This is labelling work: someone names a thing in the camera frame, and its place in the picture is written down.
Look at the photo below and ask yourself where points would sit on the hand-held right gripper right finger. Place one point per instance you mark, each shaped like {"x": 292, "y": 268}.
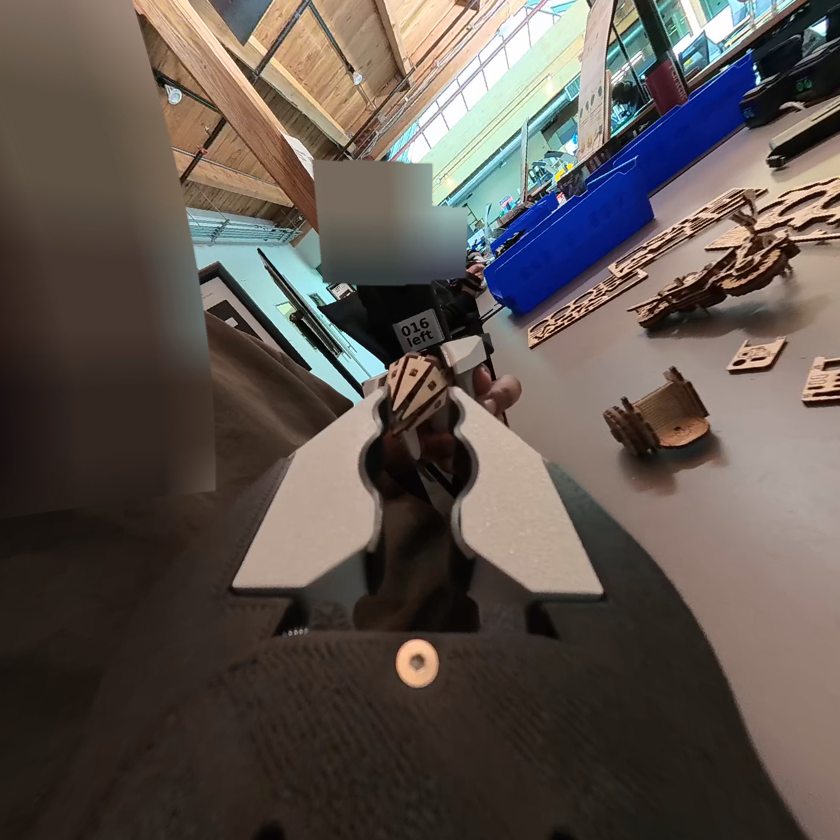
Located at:
{"x": 518, "y": 518}

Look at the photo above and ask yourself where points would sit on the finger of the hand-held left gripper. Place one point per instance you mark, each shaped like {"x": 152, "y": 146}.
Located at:
{"x": 375, "y": 384}
{"x": 466, "y": 358}

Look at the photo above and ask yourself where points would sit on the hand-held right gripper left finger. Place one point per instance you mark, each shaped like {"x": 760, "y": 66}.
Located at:
{"x": 315, "y": 518}

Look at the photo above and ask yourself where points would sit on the round slotted wooden drum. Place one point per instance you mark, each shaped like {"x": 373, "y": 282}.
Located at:
{"x": 417, "y": 387}

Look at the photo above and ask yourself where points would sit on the grey desk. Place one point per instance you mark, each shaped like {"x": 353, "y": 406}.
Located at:
{"x": 722, "y": 558}

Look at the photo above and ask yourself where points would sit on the person's left hand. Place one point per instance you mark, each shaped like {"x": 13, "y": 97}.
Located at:
{"x": 502, "y": 394}

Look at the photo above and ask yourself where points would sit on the person's brown sweater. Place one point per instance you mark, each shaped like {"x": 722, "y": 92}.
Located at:
{"x": 275, "y": 394}

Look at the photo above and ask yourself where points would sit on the black framed panel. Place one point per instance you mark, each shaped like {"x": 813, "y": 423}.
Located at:
{"x": 296, "y": 316}

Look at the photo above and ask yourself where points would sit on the blue storage bin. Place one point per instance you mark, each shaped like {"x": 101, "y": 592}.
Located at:
{"x": 695, "y": 111}
{"x": 577, "y": 256}

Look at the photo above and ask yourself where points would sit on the black framed picture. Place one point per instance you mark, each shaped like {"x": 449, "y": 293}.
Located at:
{"x": 223, "y": 295}

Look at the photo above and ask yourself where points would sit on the long wooden cut-out sheet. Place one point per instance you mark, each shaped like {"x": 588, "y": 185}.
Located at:
{"x": 630, "y": 279}

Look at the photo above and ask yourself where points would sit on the wooden cabin subassembly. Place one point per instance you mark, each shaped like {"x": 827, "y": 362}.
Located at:
{"x": 669, "y": 407}

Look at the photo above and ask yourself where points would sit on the white paper sign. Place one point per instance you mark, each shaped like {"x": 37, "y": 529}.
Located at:
{"x": 298, "y": 157}

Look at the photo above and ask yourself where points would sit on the wooden model vehicle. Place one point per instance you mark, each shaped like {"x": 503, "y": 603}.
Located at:
{"x": 748, "y": 262}

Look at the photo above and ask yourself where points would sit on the tall printed wooden board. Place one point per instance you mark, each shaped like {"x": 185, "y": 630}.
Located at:
{"x": 594, "y": 79}

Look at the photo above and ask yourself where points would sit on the small wooden card round holes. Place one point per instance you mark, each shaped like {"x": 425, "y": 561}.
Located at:
{"x": 774, "y": 348}

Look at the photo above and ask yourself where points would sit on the wooden ceiling beam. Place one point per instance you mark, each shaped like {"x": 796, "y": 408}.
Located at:
{"x": 223, "y": 85}

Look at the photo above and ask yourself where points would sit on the small wooden card grid holes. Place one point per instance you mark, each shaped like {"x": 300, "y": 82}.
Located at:
{"x": 810, "y": 394}

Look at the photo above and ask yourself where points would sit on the ceiling spotlight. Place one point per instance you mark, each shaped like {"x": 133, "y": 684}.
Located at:
{"x": 174, "y": 95}

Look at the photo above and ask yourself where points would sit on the dark red container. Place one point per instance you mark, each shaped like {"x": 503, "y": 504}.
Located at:
{"x": 666, "y": 85}

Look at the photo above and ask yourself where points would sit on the large wooden cut-out sheet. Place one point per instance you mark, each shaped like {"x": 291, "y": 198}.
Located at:
{"x": 814, "y": 197}

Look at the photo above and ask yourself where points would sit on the black flat device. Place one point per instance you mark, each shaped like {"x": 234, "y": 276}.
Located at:
{"x": 800, "y": 141}

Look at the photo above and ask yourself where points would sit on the black case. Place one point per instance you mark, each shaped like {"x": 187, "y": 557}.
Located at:
{"x": 787, "y": 85}

